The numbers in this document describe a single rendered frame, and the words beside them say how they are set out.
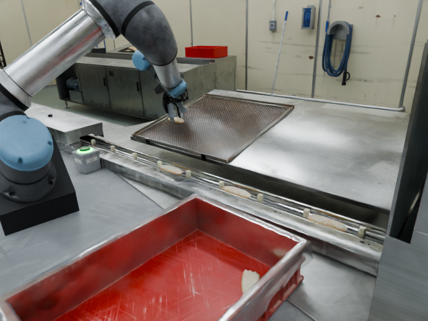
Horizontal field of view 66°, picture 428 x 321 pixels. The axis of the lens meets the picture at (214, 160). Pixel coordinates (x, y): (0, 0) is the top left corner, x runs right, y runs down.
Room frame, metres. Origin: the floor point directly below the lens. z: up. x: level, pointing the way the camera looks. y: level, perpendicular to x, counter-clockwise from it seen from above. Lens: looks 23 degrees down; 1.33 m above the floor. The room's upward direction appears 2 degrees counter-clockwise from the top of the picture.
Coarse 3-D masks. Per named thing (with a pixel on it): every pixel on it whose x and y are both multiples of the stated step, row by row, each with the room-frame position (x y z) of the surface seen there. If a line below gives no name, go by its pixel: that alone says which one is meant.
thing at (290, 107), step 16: (208, 96) 1.70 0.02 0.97; (224, 96) 1.64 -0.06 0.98; (176, 112) 1.54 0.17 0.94; (240, 112) 1.44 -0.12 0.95; (256, 112) 1.42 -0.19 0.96; (272, 112) 1.40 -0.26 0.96; (288, 112) 1.37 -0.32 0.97; (144, 128) 1.40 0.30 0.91; (176, 128) 1.37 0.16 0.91; (208, 128) 1.32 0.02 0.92; (224, 128) 1.30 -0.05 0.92; (240, 128) 1.28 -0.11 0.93; (256, 128) 1.26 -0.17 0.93; (160, 144) 1.23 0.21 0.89; (224, 160) 1.03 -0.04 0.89
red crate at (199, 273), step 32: (160, 256) 0.63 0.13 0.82; (192, 256) 0.63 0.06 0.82; (224, 256) 0.63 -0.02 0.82; (128, 288) 0.53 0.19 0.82; (160, 288) 0.53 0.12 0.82; (192, 288) 0.53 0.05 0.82; (224, 288) 0.53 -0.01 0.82; (288, 288) 0.51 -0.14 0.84; (64, 320) 0.46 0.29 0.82; (96, 320) 0.45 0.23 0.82; (128, 320) 0.45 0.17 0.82; (160, 320) 0.45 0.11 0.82; (192, 320) 0.45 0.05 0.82; (256, 320) 0.43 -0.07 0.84
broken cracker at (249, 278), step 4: (244, 272) 0.56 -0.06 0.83; (248, 272) 0.56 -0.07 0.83; (252, 272) 0.56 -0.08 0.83; (256, 272) 0.56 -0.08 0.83; (244, 276) 0.55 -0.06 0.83; (248, 276) 0.55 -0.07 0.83; (252, 276) 0.55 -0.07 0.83; (256, 276) 0.55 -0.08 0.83; (244, 280) 0.54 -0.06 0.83; (248, 280) 0.54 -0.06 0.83; (252, 280) 0.53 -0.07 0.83; (256, 280) 0.54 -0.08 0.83; (244, 284) 0.53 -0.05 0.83; (248, 284) 0.52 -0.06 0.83; (252, 284) 0.52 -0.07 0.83; (244, 288) 0.52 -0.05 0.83; (248, 288) 0.52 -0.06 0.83; (244, 292) 0.51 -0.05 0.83
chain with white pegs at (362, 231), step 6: (90, 144) 1.39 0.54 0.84; (114, 150) 1.27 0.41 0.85; (126, 156) 1.23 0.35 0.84; (132, 156) 1.19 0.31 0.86; (186, 174) 1.01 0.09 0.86; (222, 186) 0.92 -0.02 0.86; (258, 198) 0.83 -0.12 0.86; (306, 210) 0.74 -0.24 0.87; (300, 216) 0.76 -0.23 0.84; (306, 216) 0.74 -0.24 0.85; (360, 228) 0.66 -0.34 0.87; (354, 234) 0.67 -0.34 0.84; (360, 234) 0.65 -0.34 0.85
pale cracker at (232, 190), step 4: (224, 188) 0.90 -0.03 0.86; (228, 188) 0.90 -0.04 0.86; (232, 188) 0.90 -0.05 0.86; (236, 188) 0.90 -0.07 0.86; (232, 192) 0.87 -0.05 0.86; (236, 192) 0.87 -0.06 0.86; (240, 192) 0.87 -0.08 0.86; (244, 192) 0.87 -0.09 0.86; (240, 196) 0.86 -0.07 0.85; (244, 196) 0.85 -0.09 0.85; (248, 196) 0.85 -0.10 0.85
